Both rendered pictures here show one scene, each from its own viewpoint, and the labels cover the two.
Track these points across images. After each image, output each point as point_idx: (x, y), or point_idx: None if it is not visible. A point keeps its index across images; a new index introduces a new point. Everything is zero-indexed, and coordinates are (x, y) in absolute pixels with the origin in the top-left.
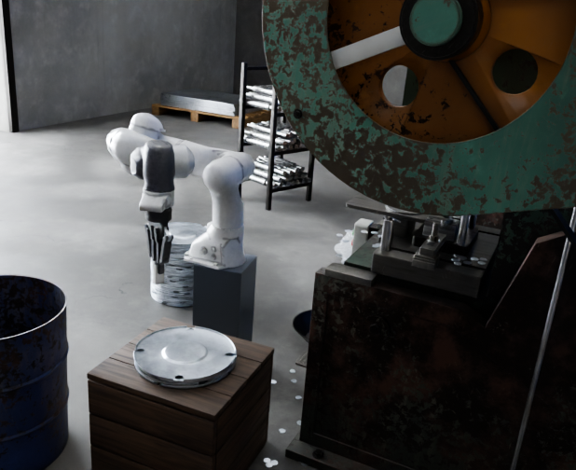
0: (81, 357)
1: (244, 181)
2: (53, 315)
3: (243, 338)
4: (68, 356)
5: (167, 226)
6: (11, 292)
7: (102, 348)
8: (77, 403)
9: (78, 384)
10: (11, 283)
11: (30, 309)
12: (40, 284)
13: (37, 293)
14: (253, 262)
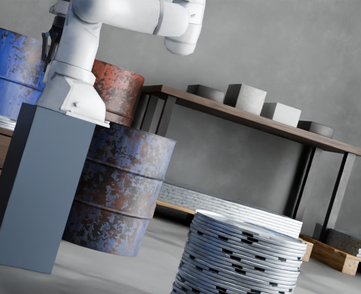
0: (153, 280)
1: (77, 10)
2: (118, 154)
3: None
4: (165, 281)
5: (51, 28)
6: (157, 151)
7: (153, 285)
8: (90, 252)
9: (114, 262)
10: (159, 144)
11: (141, 161)
12: (139, 135)
13: (139, 144)
14: (32, 109)
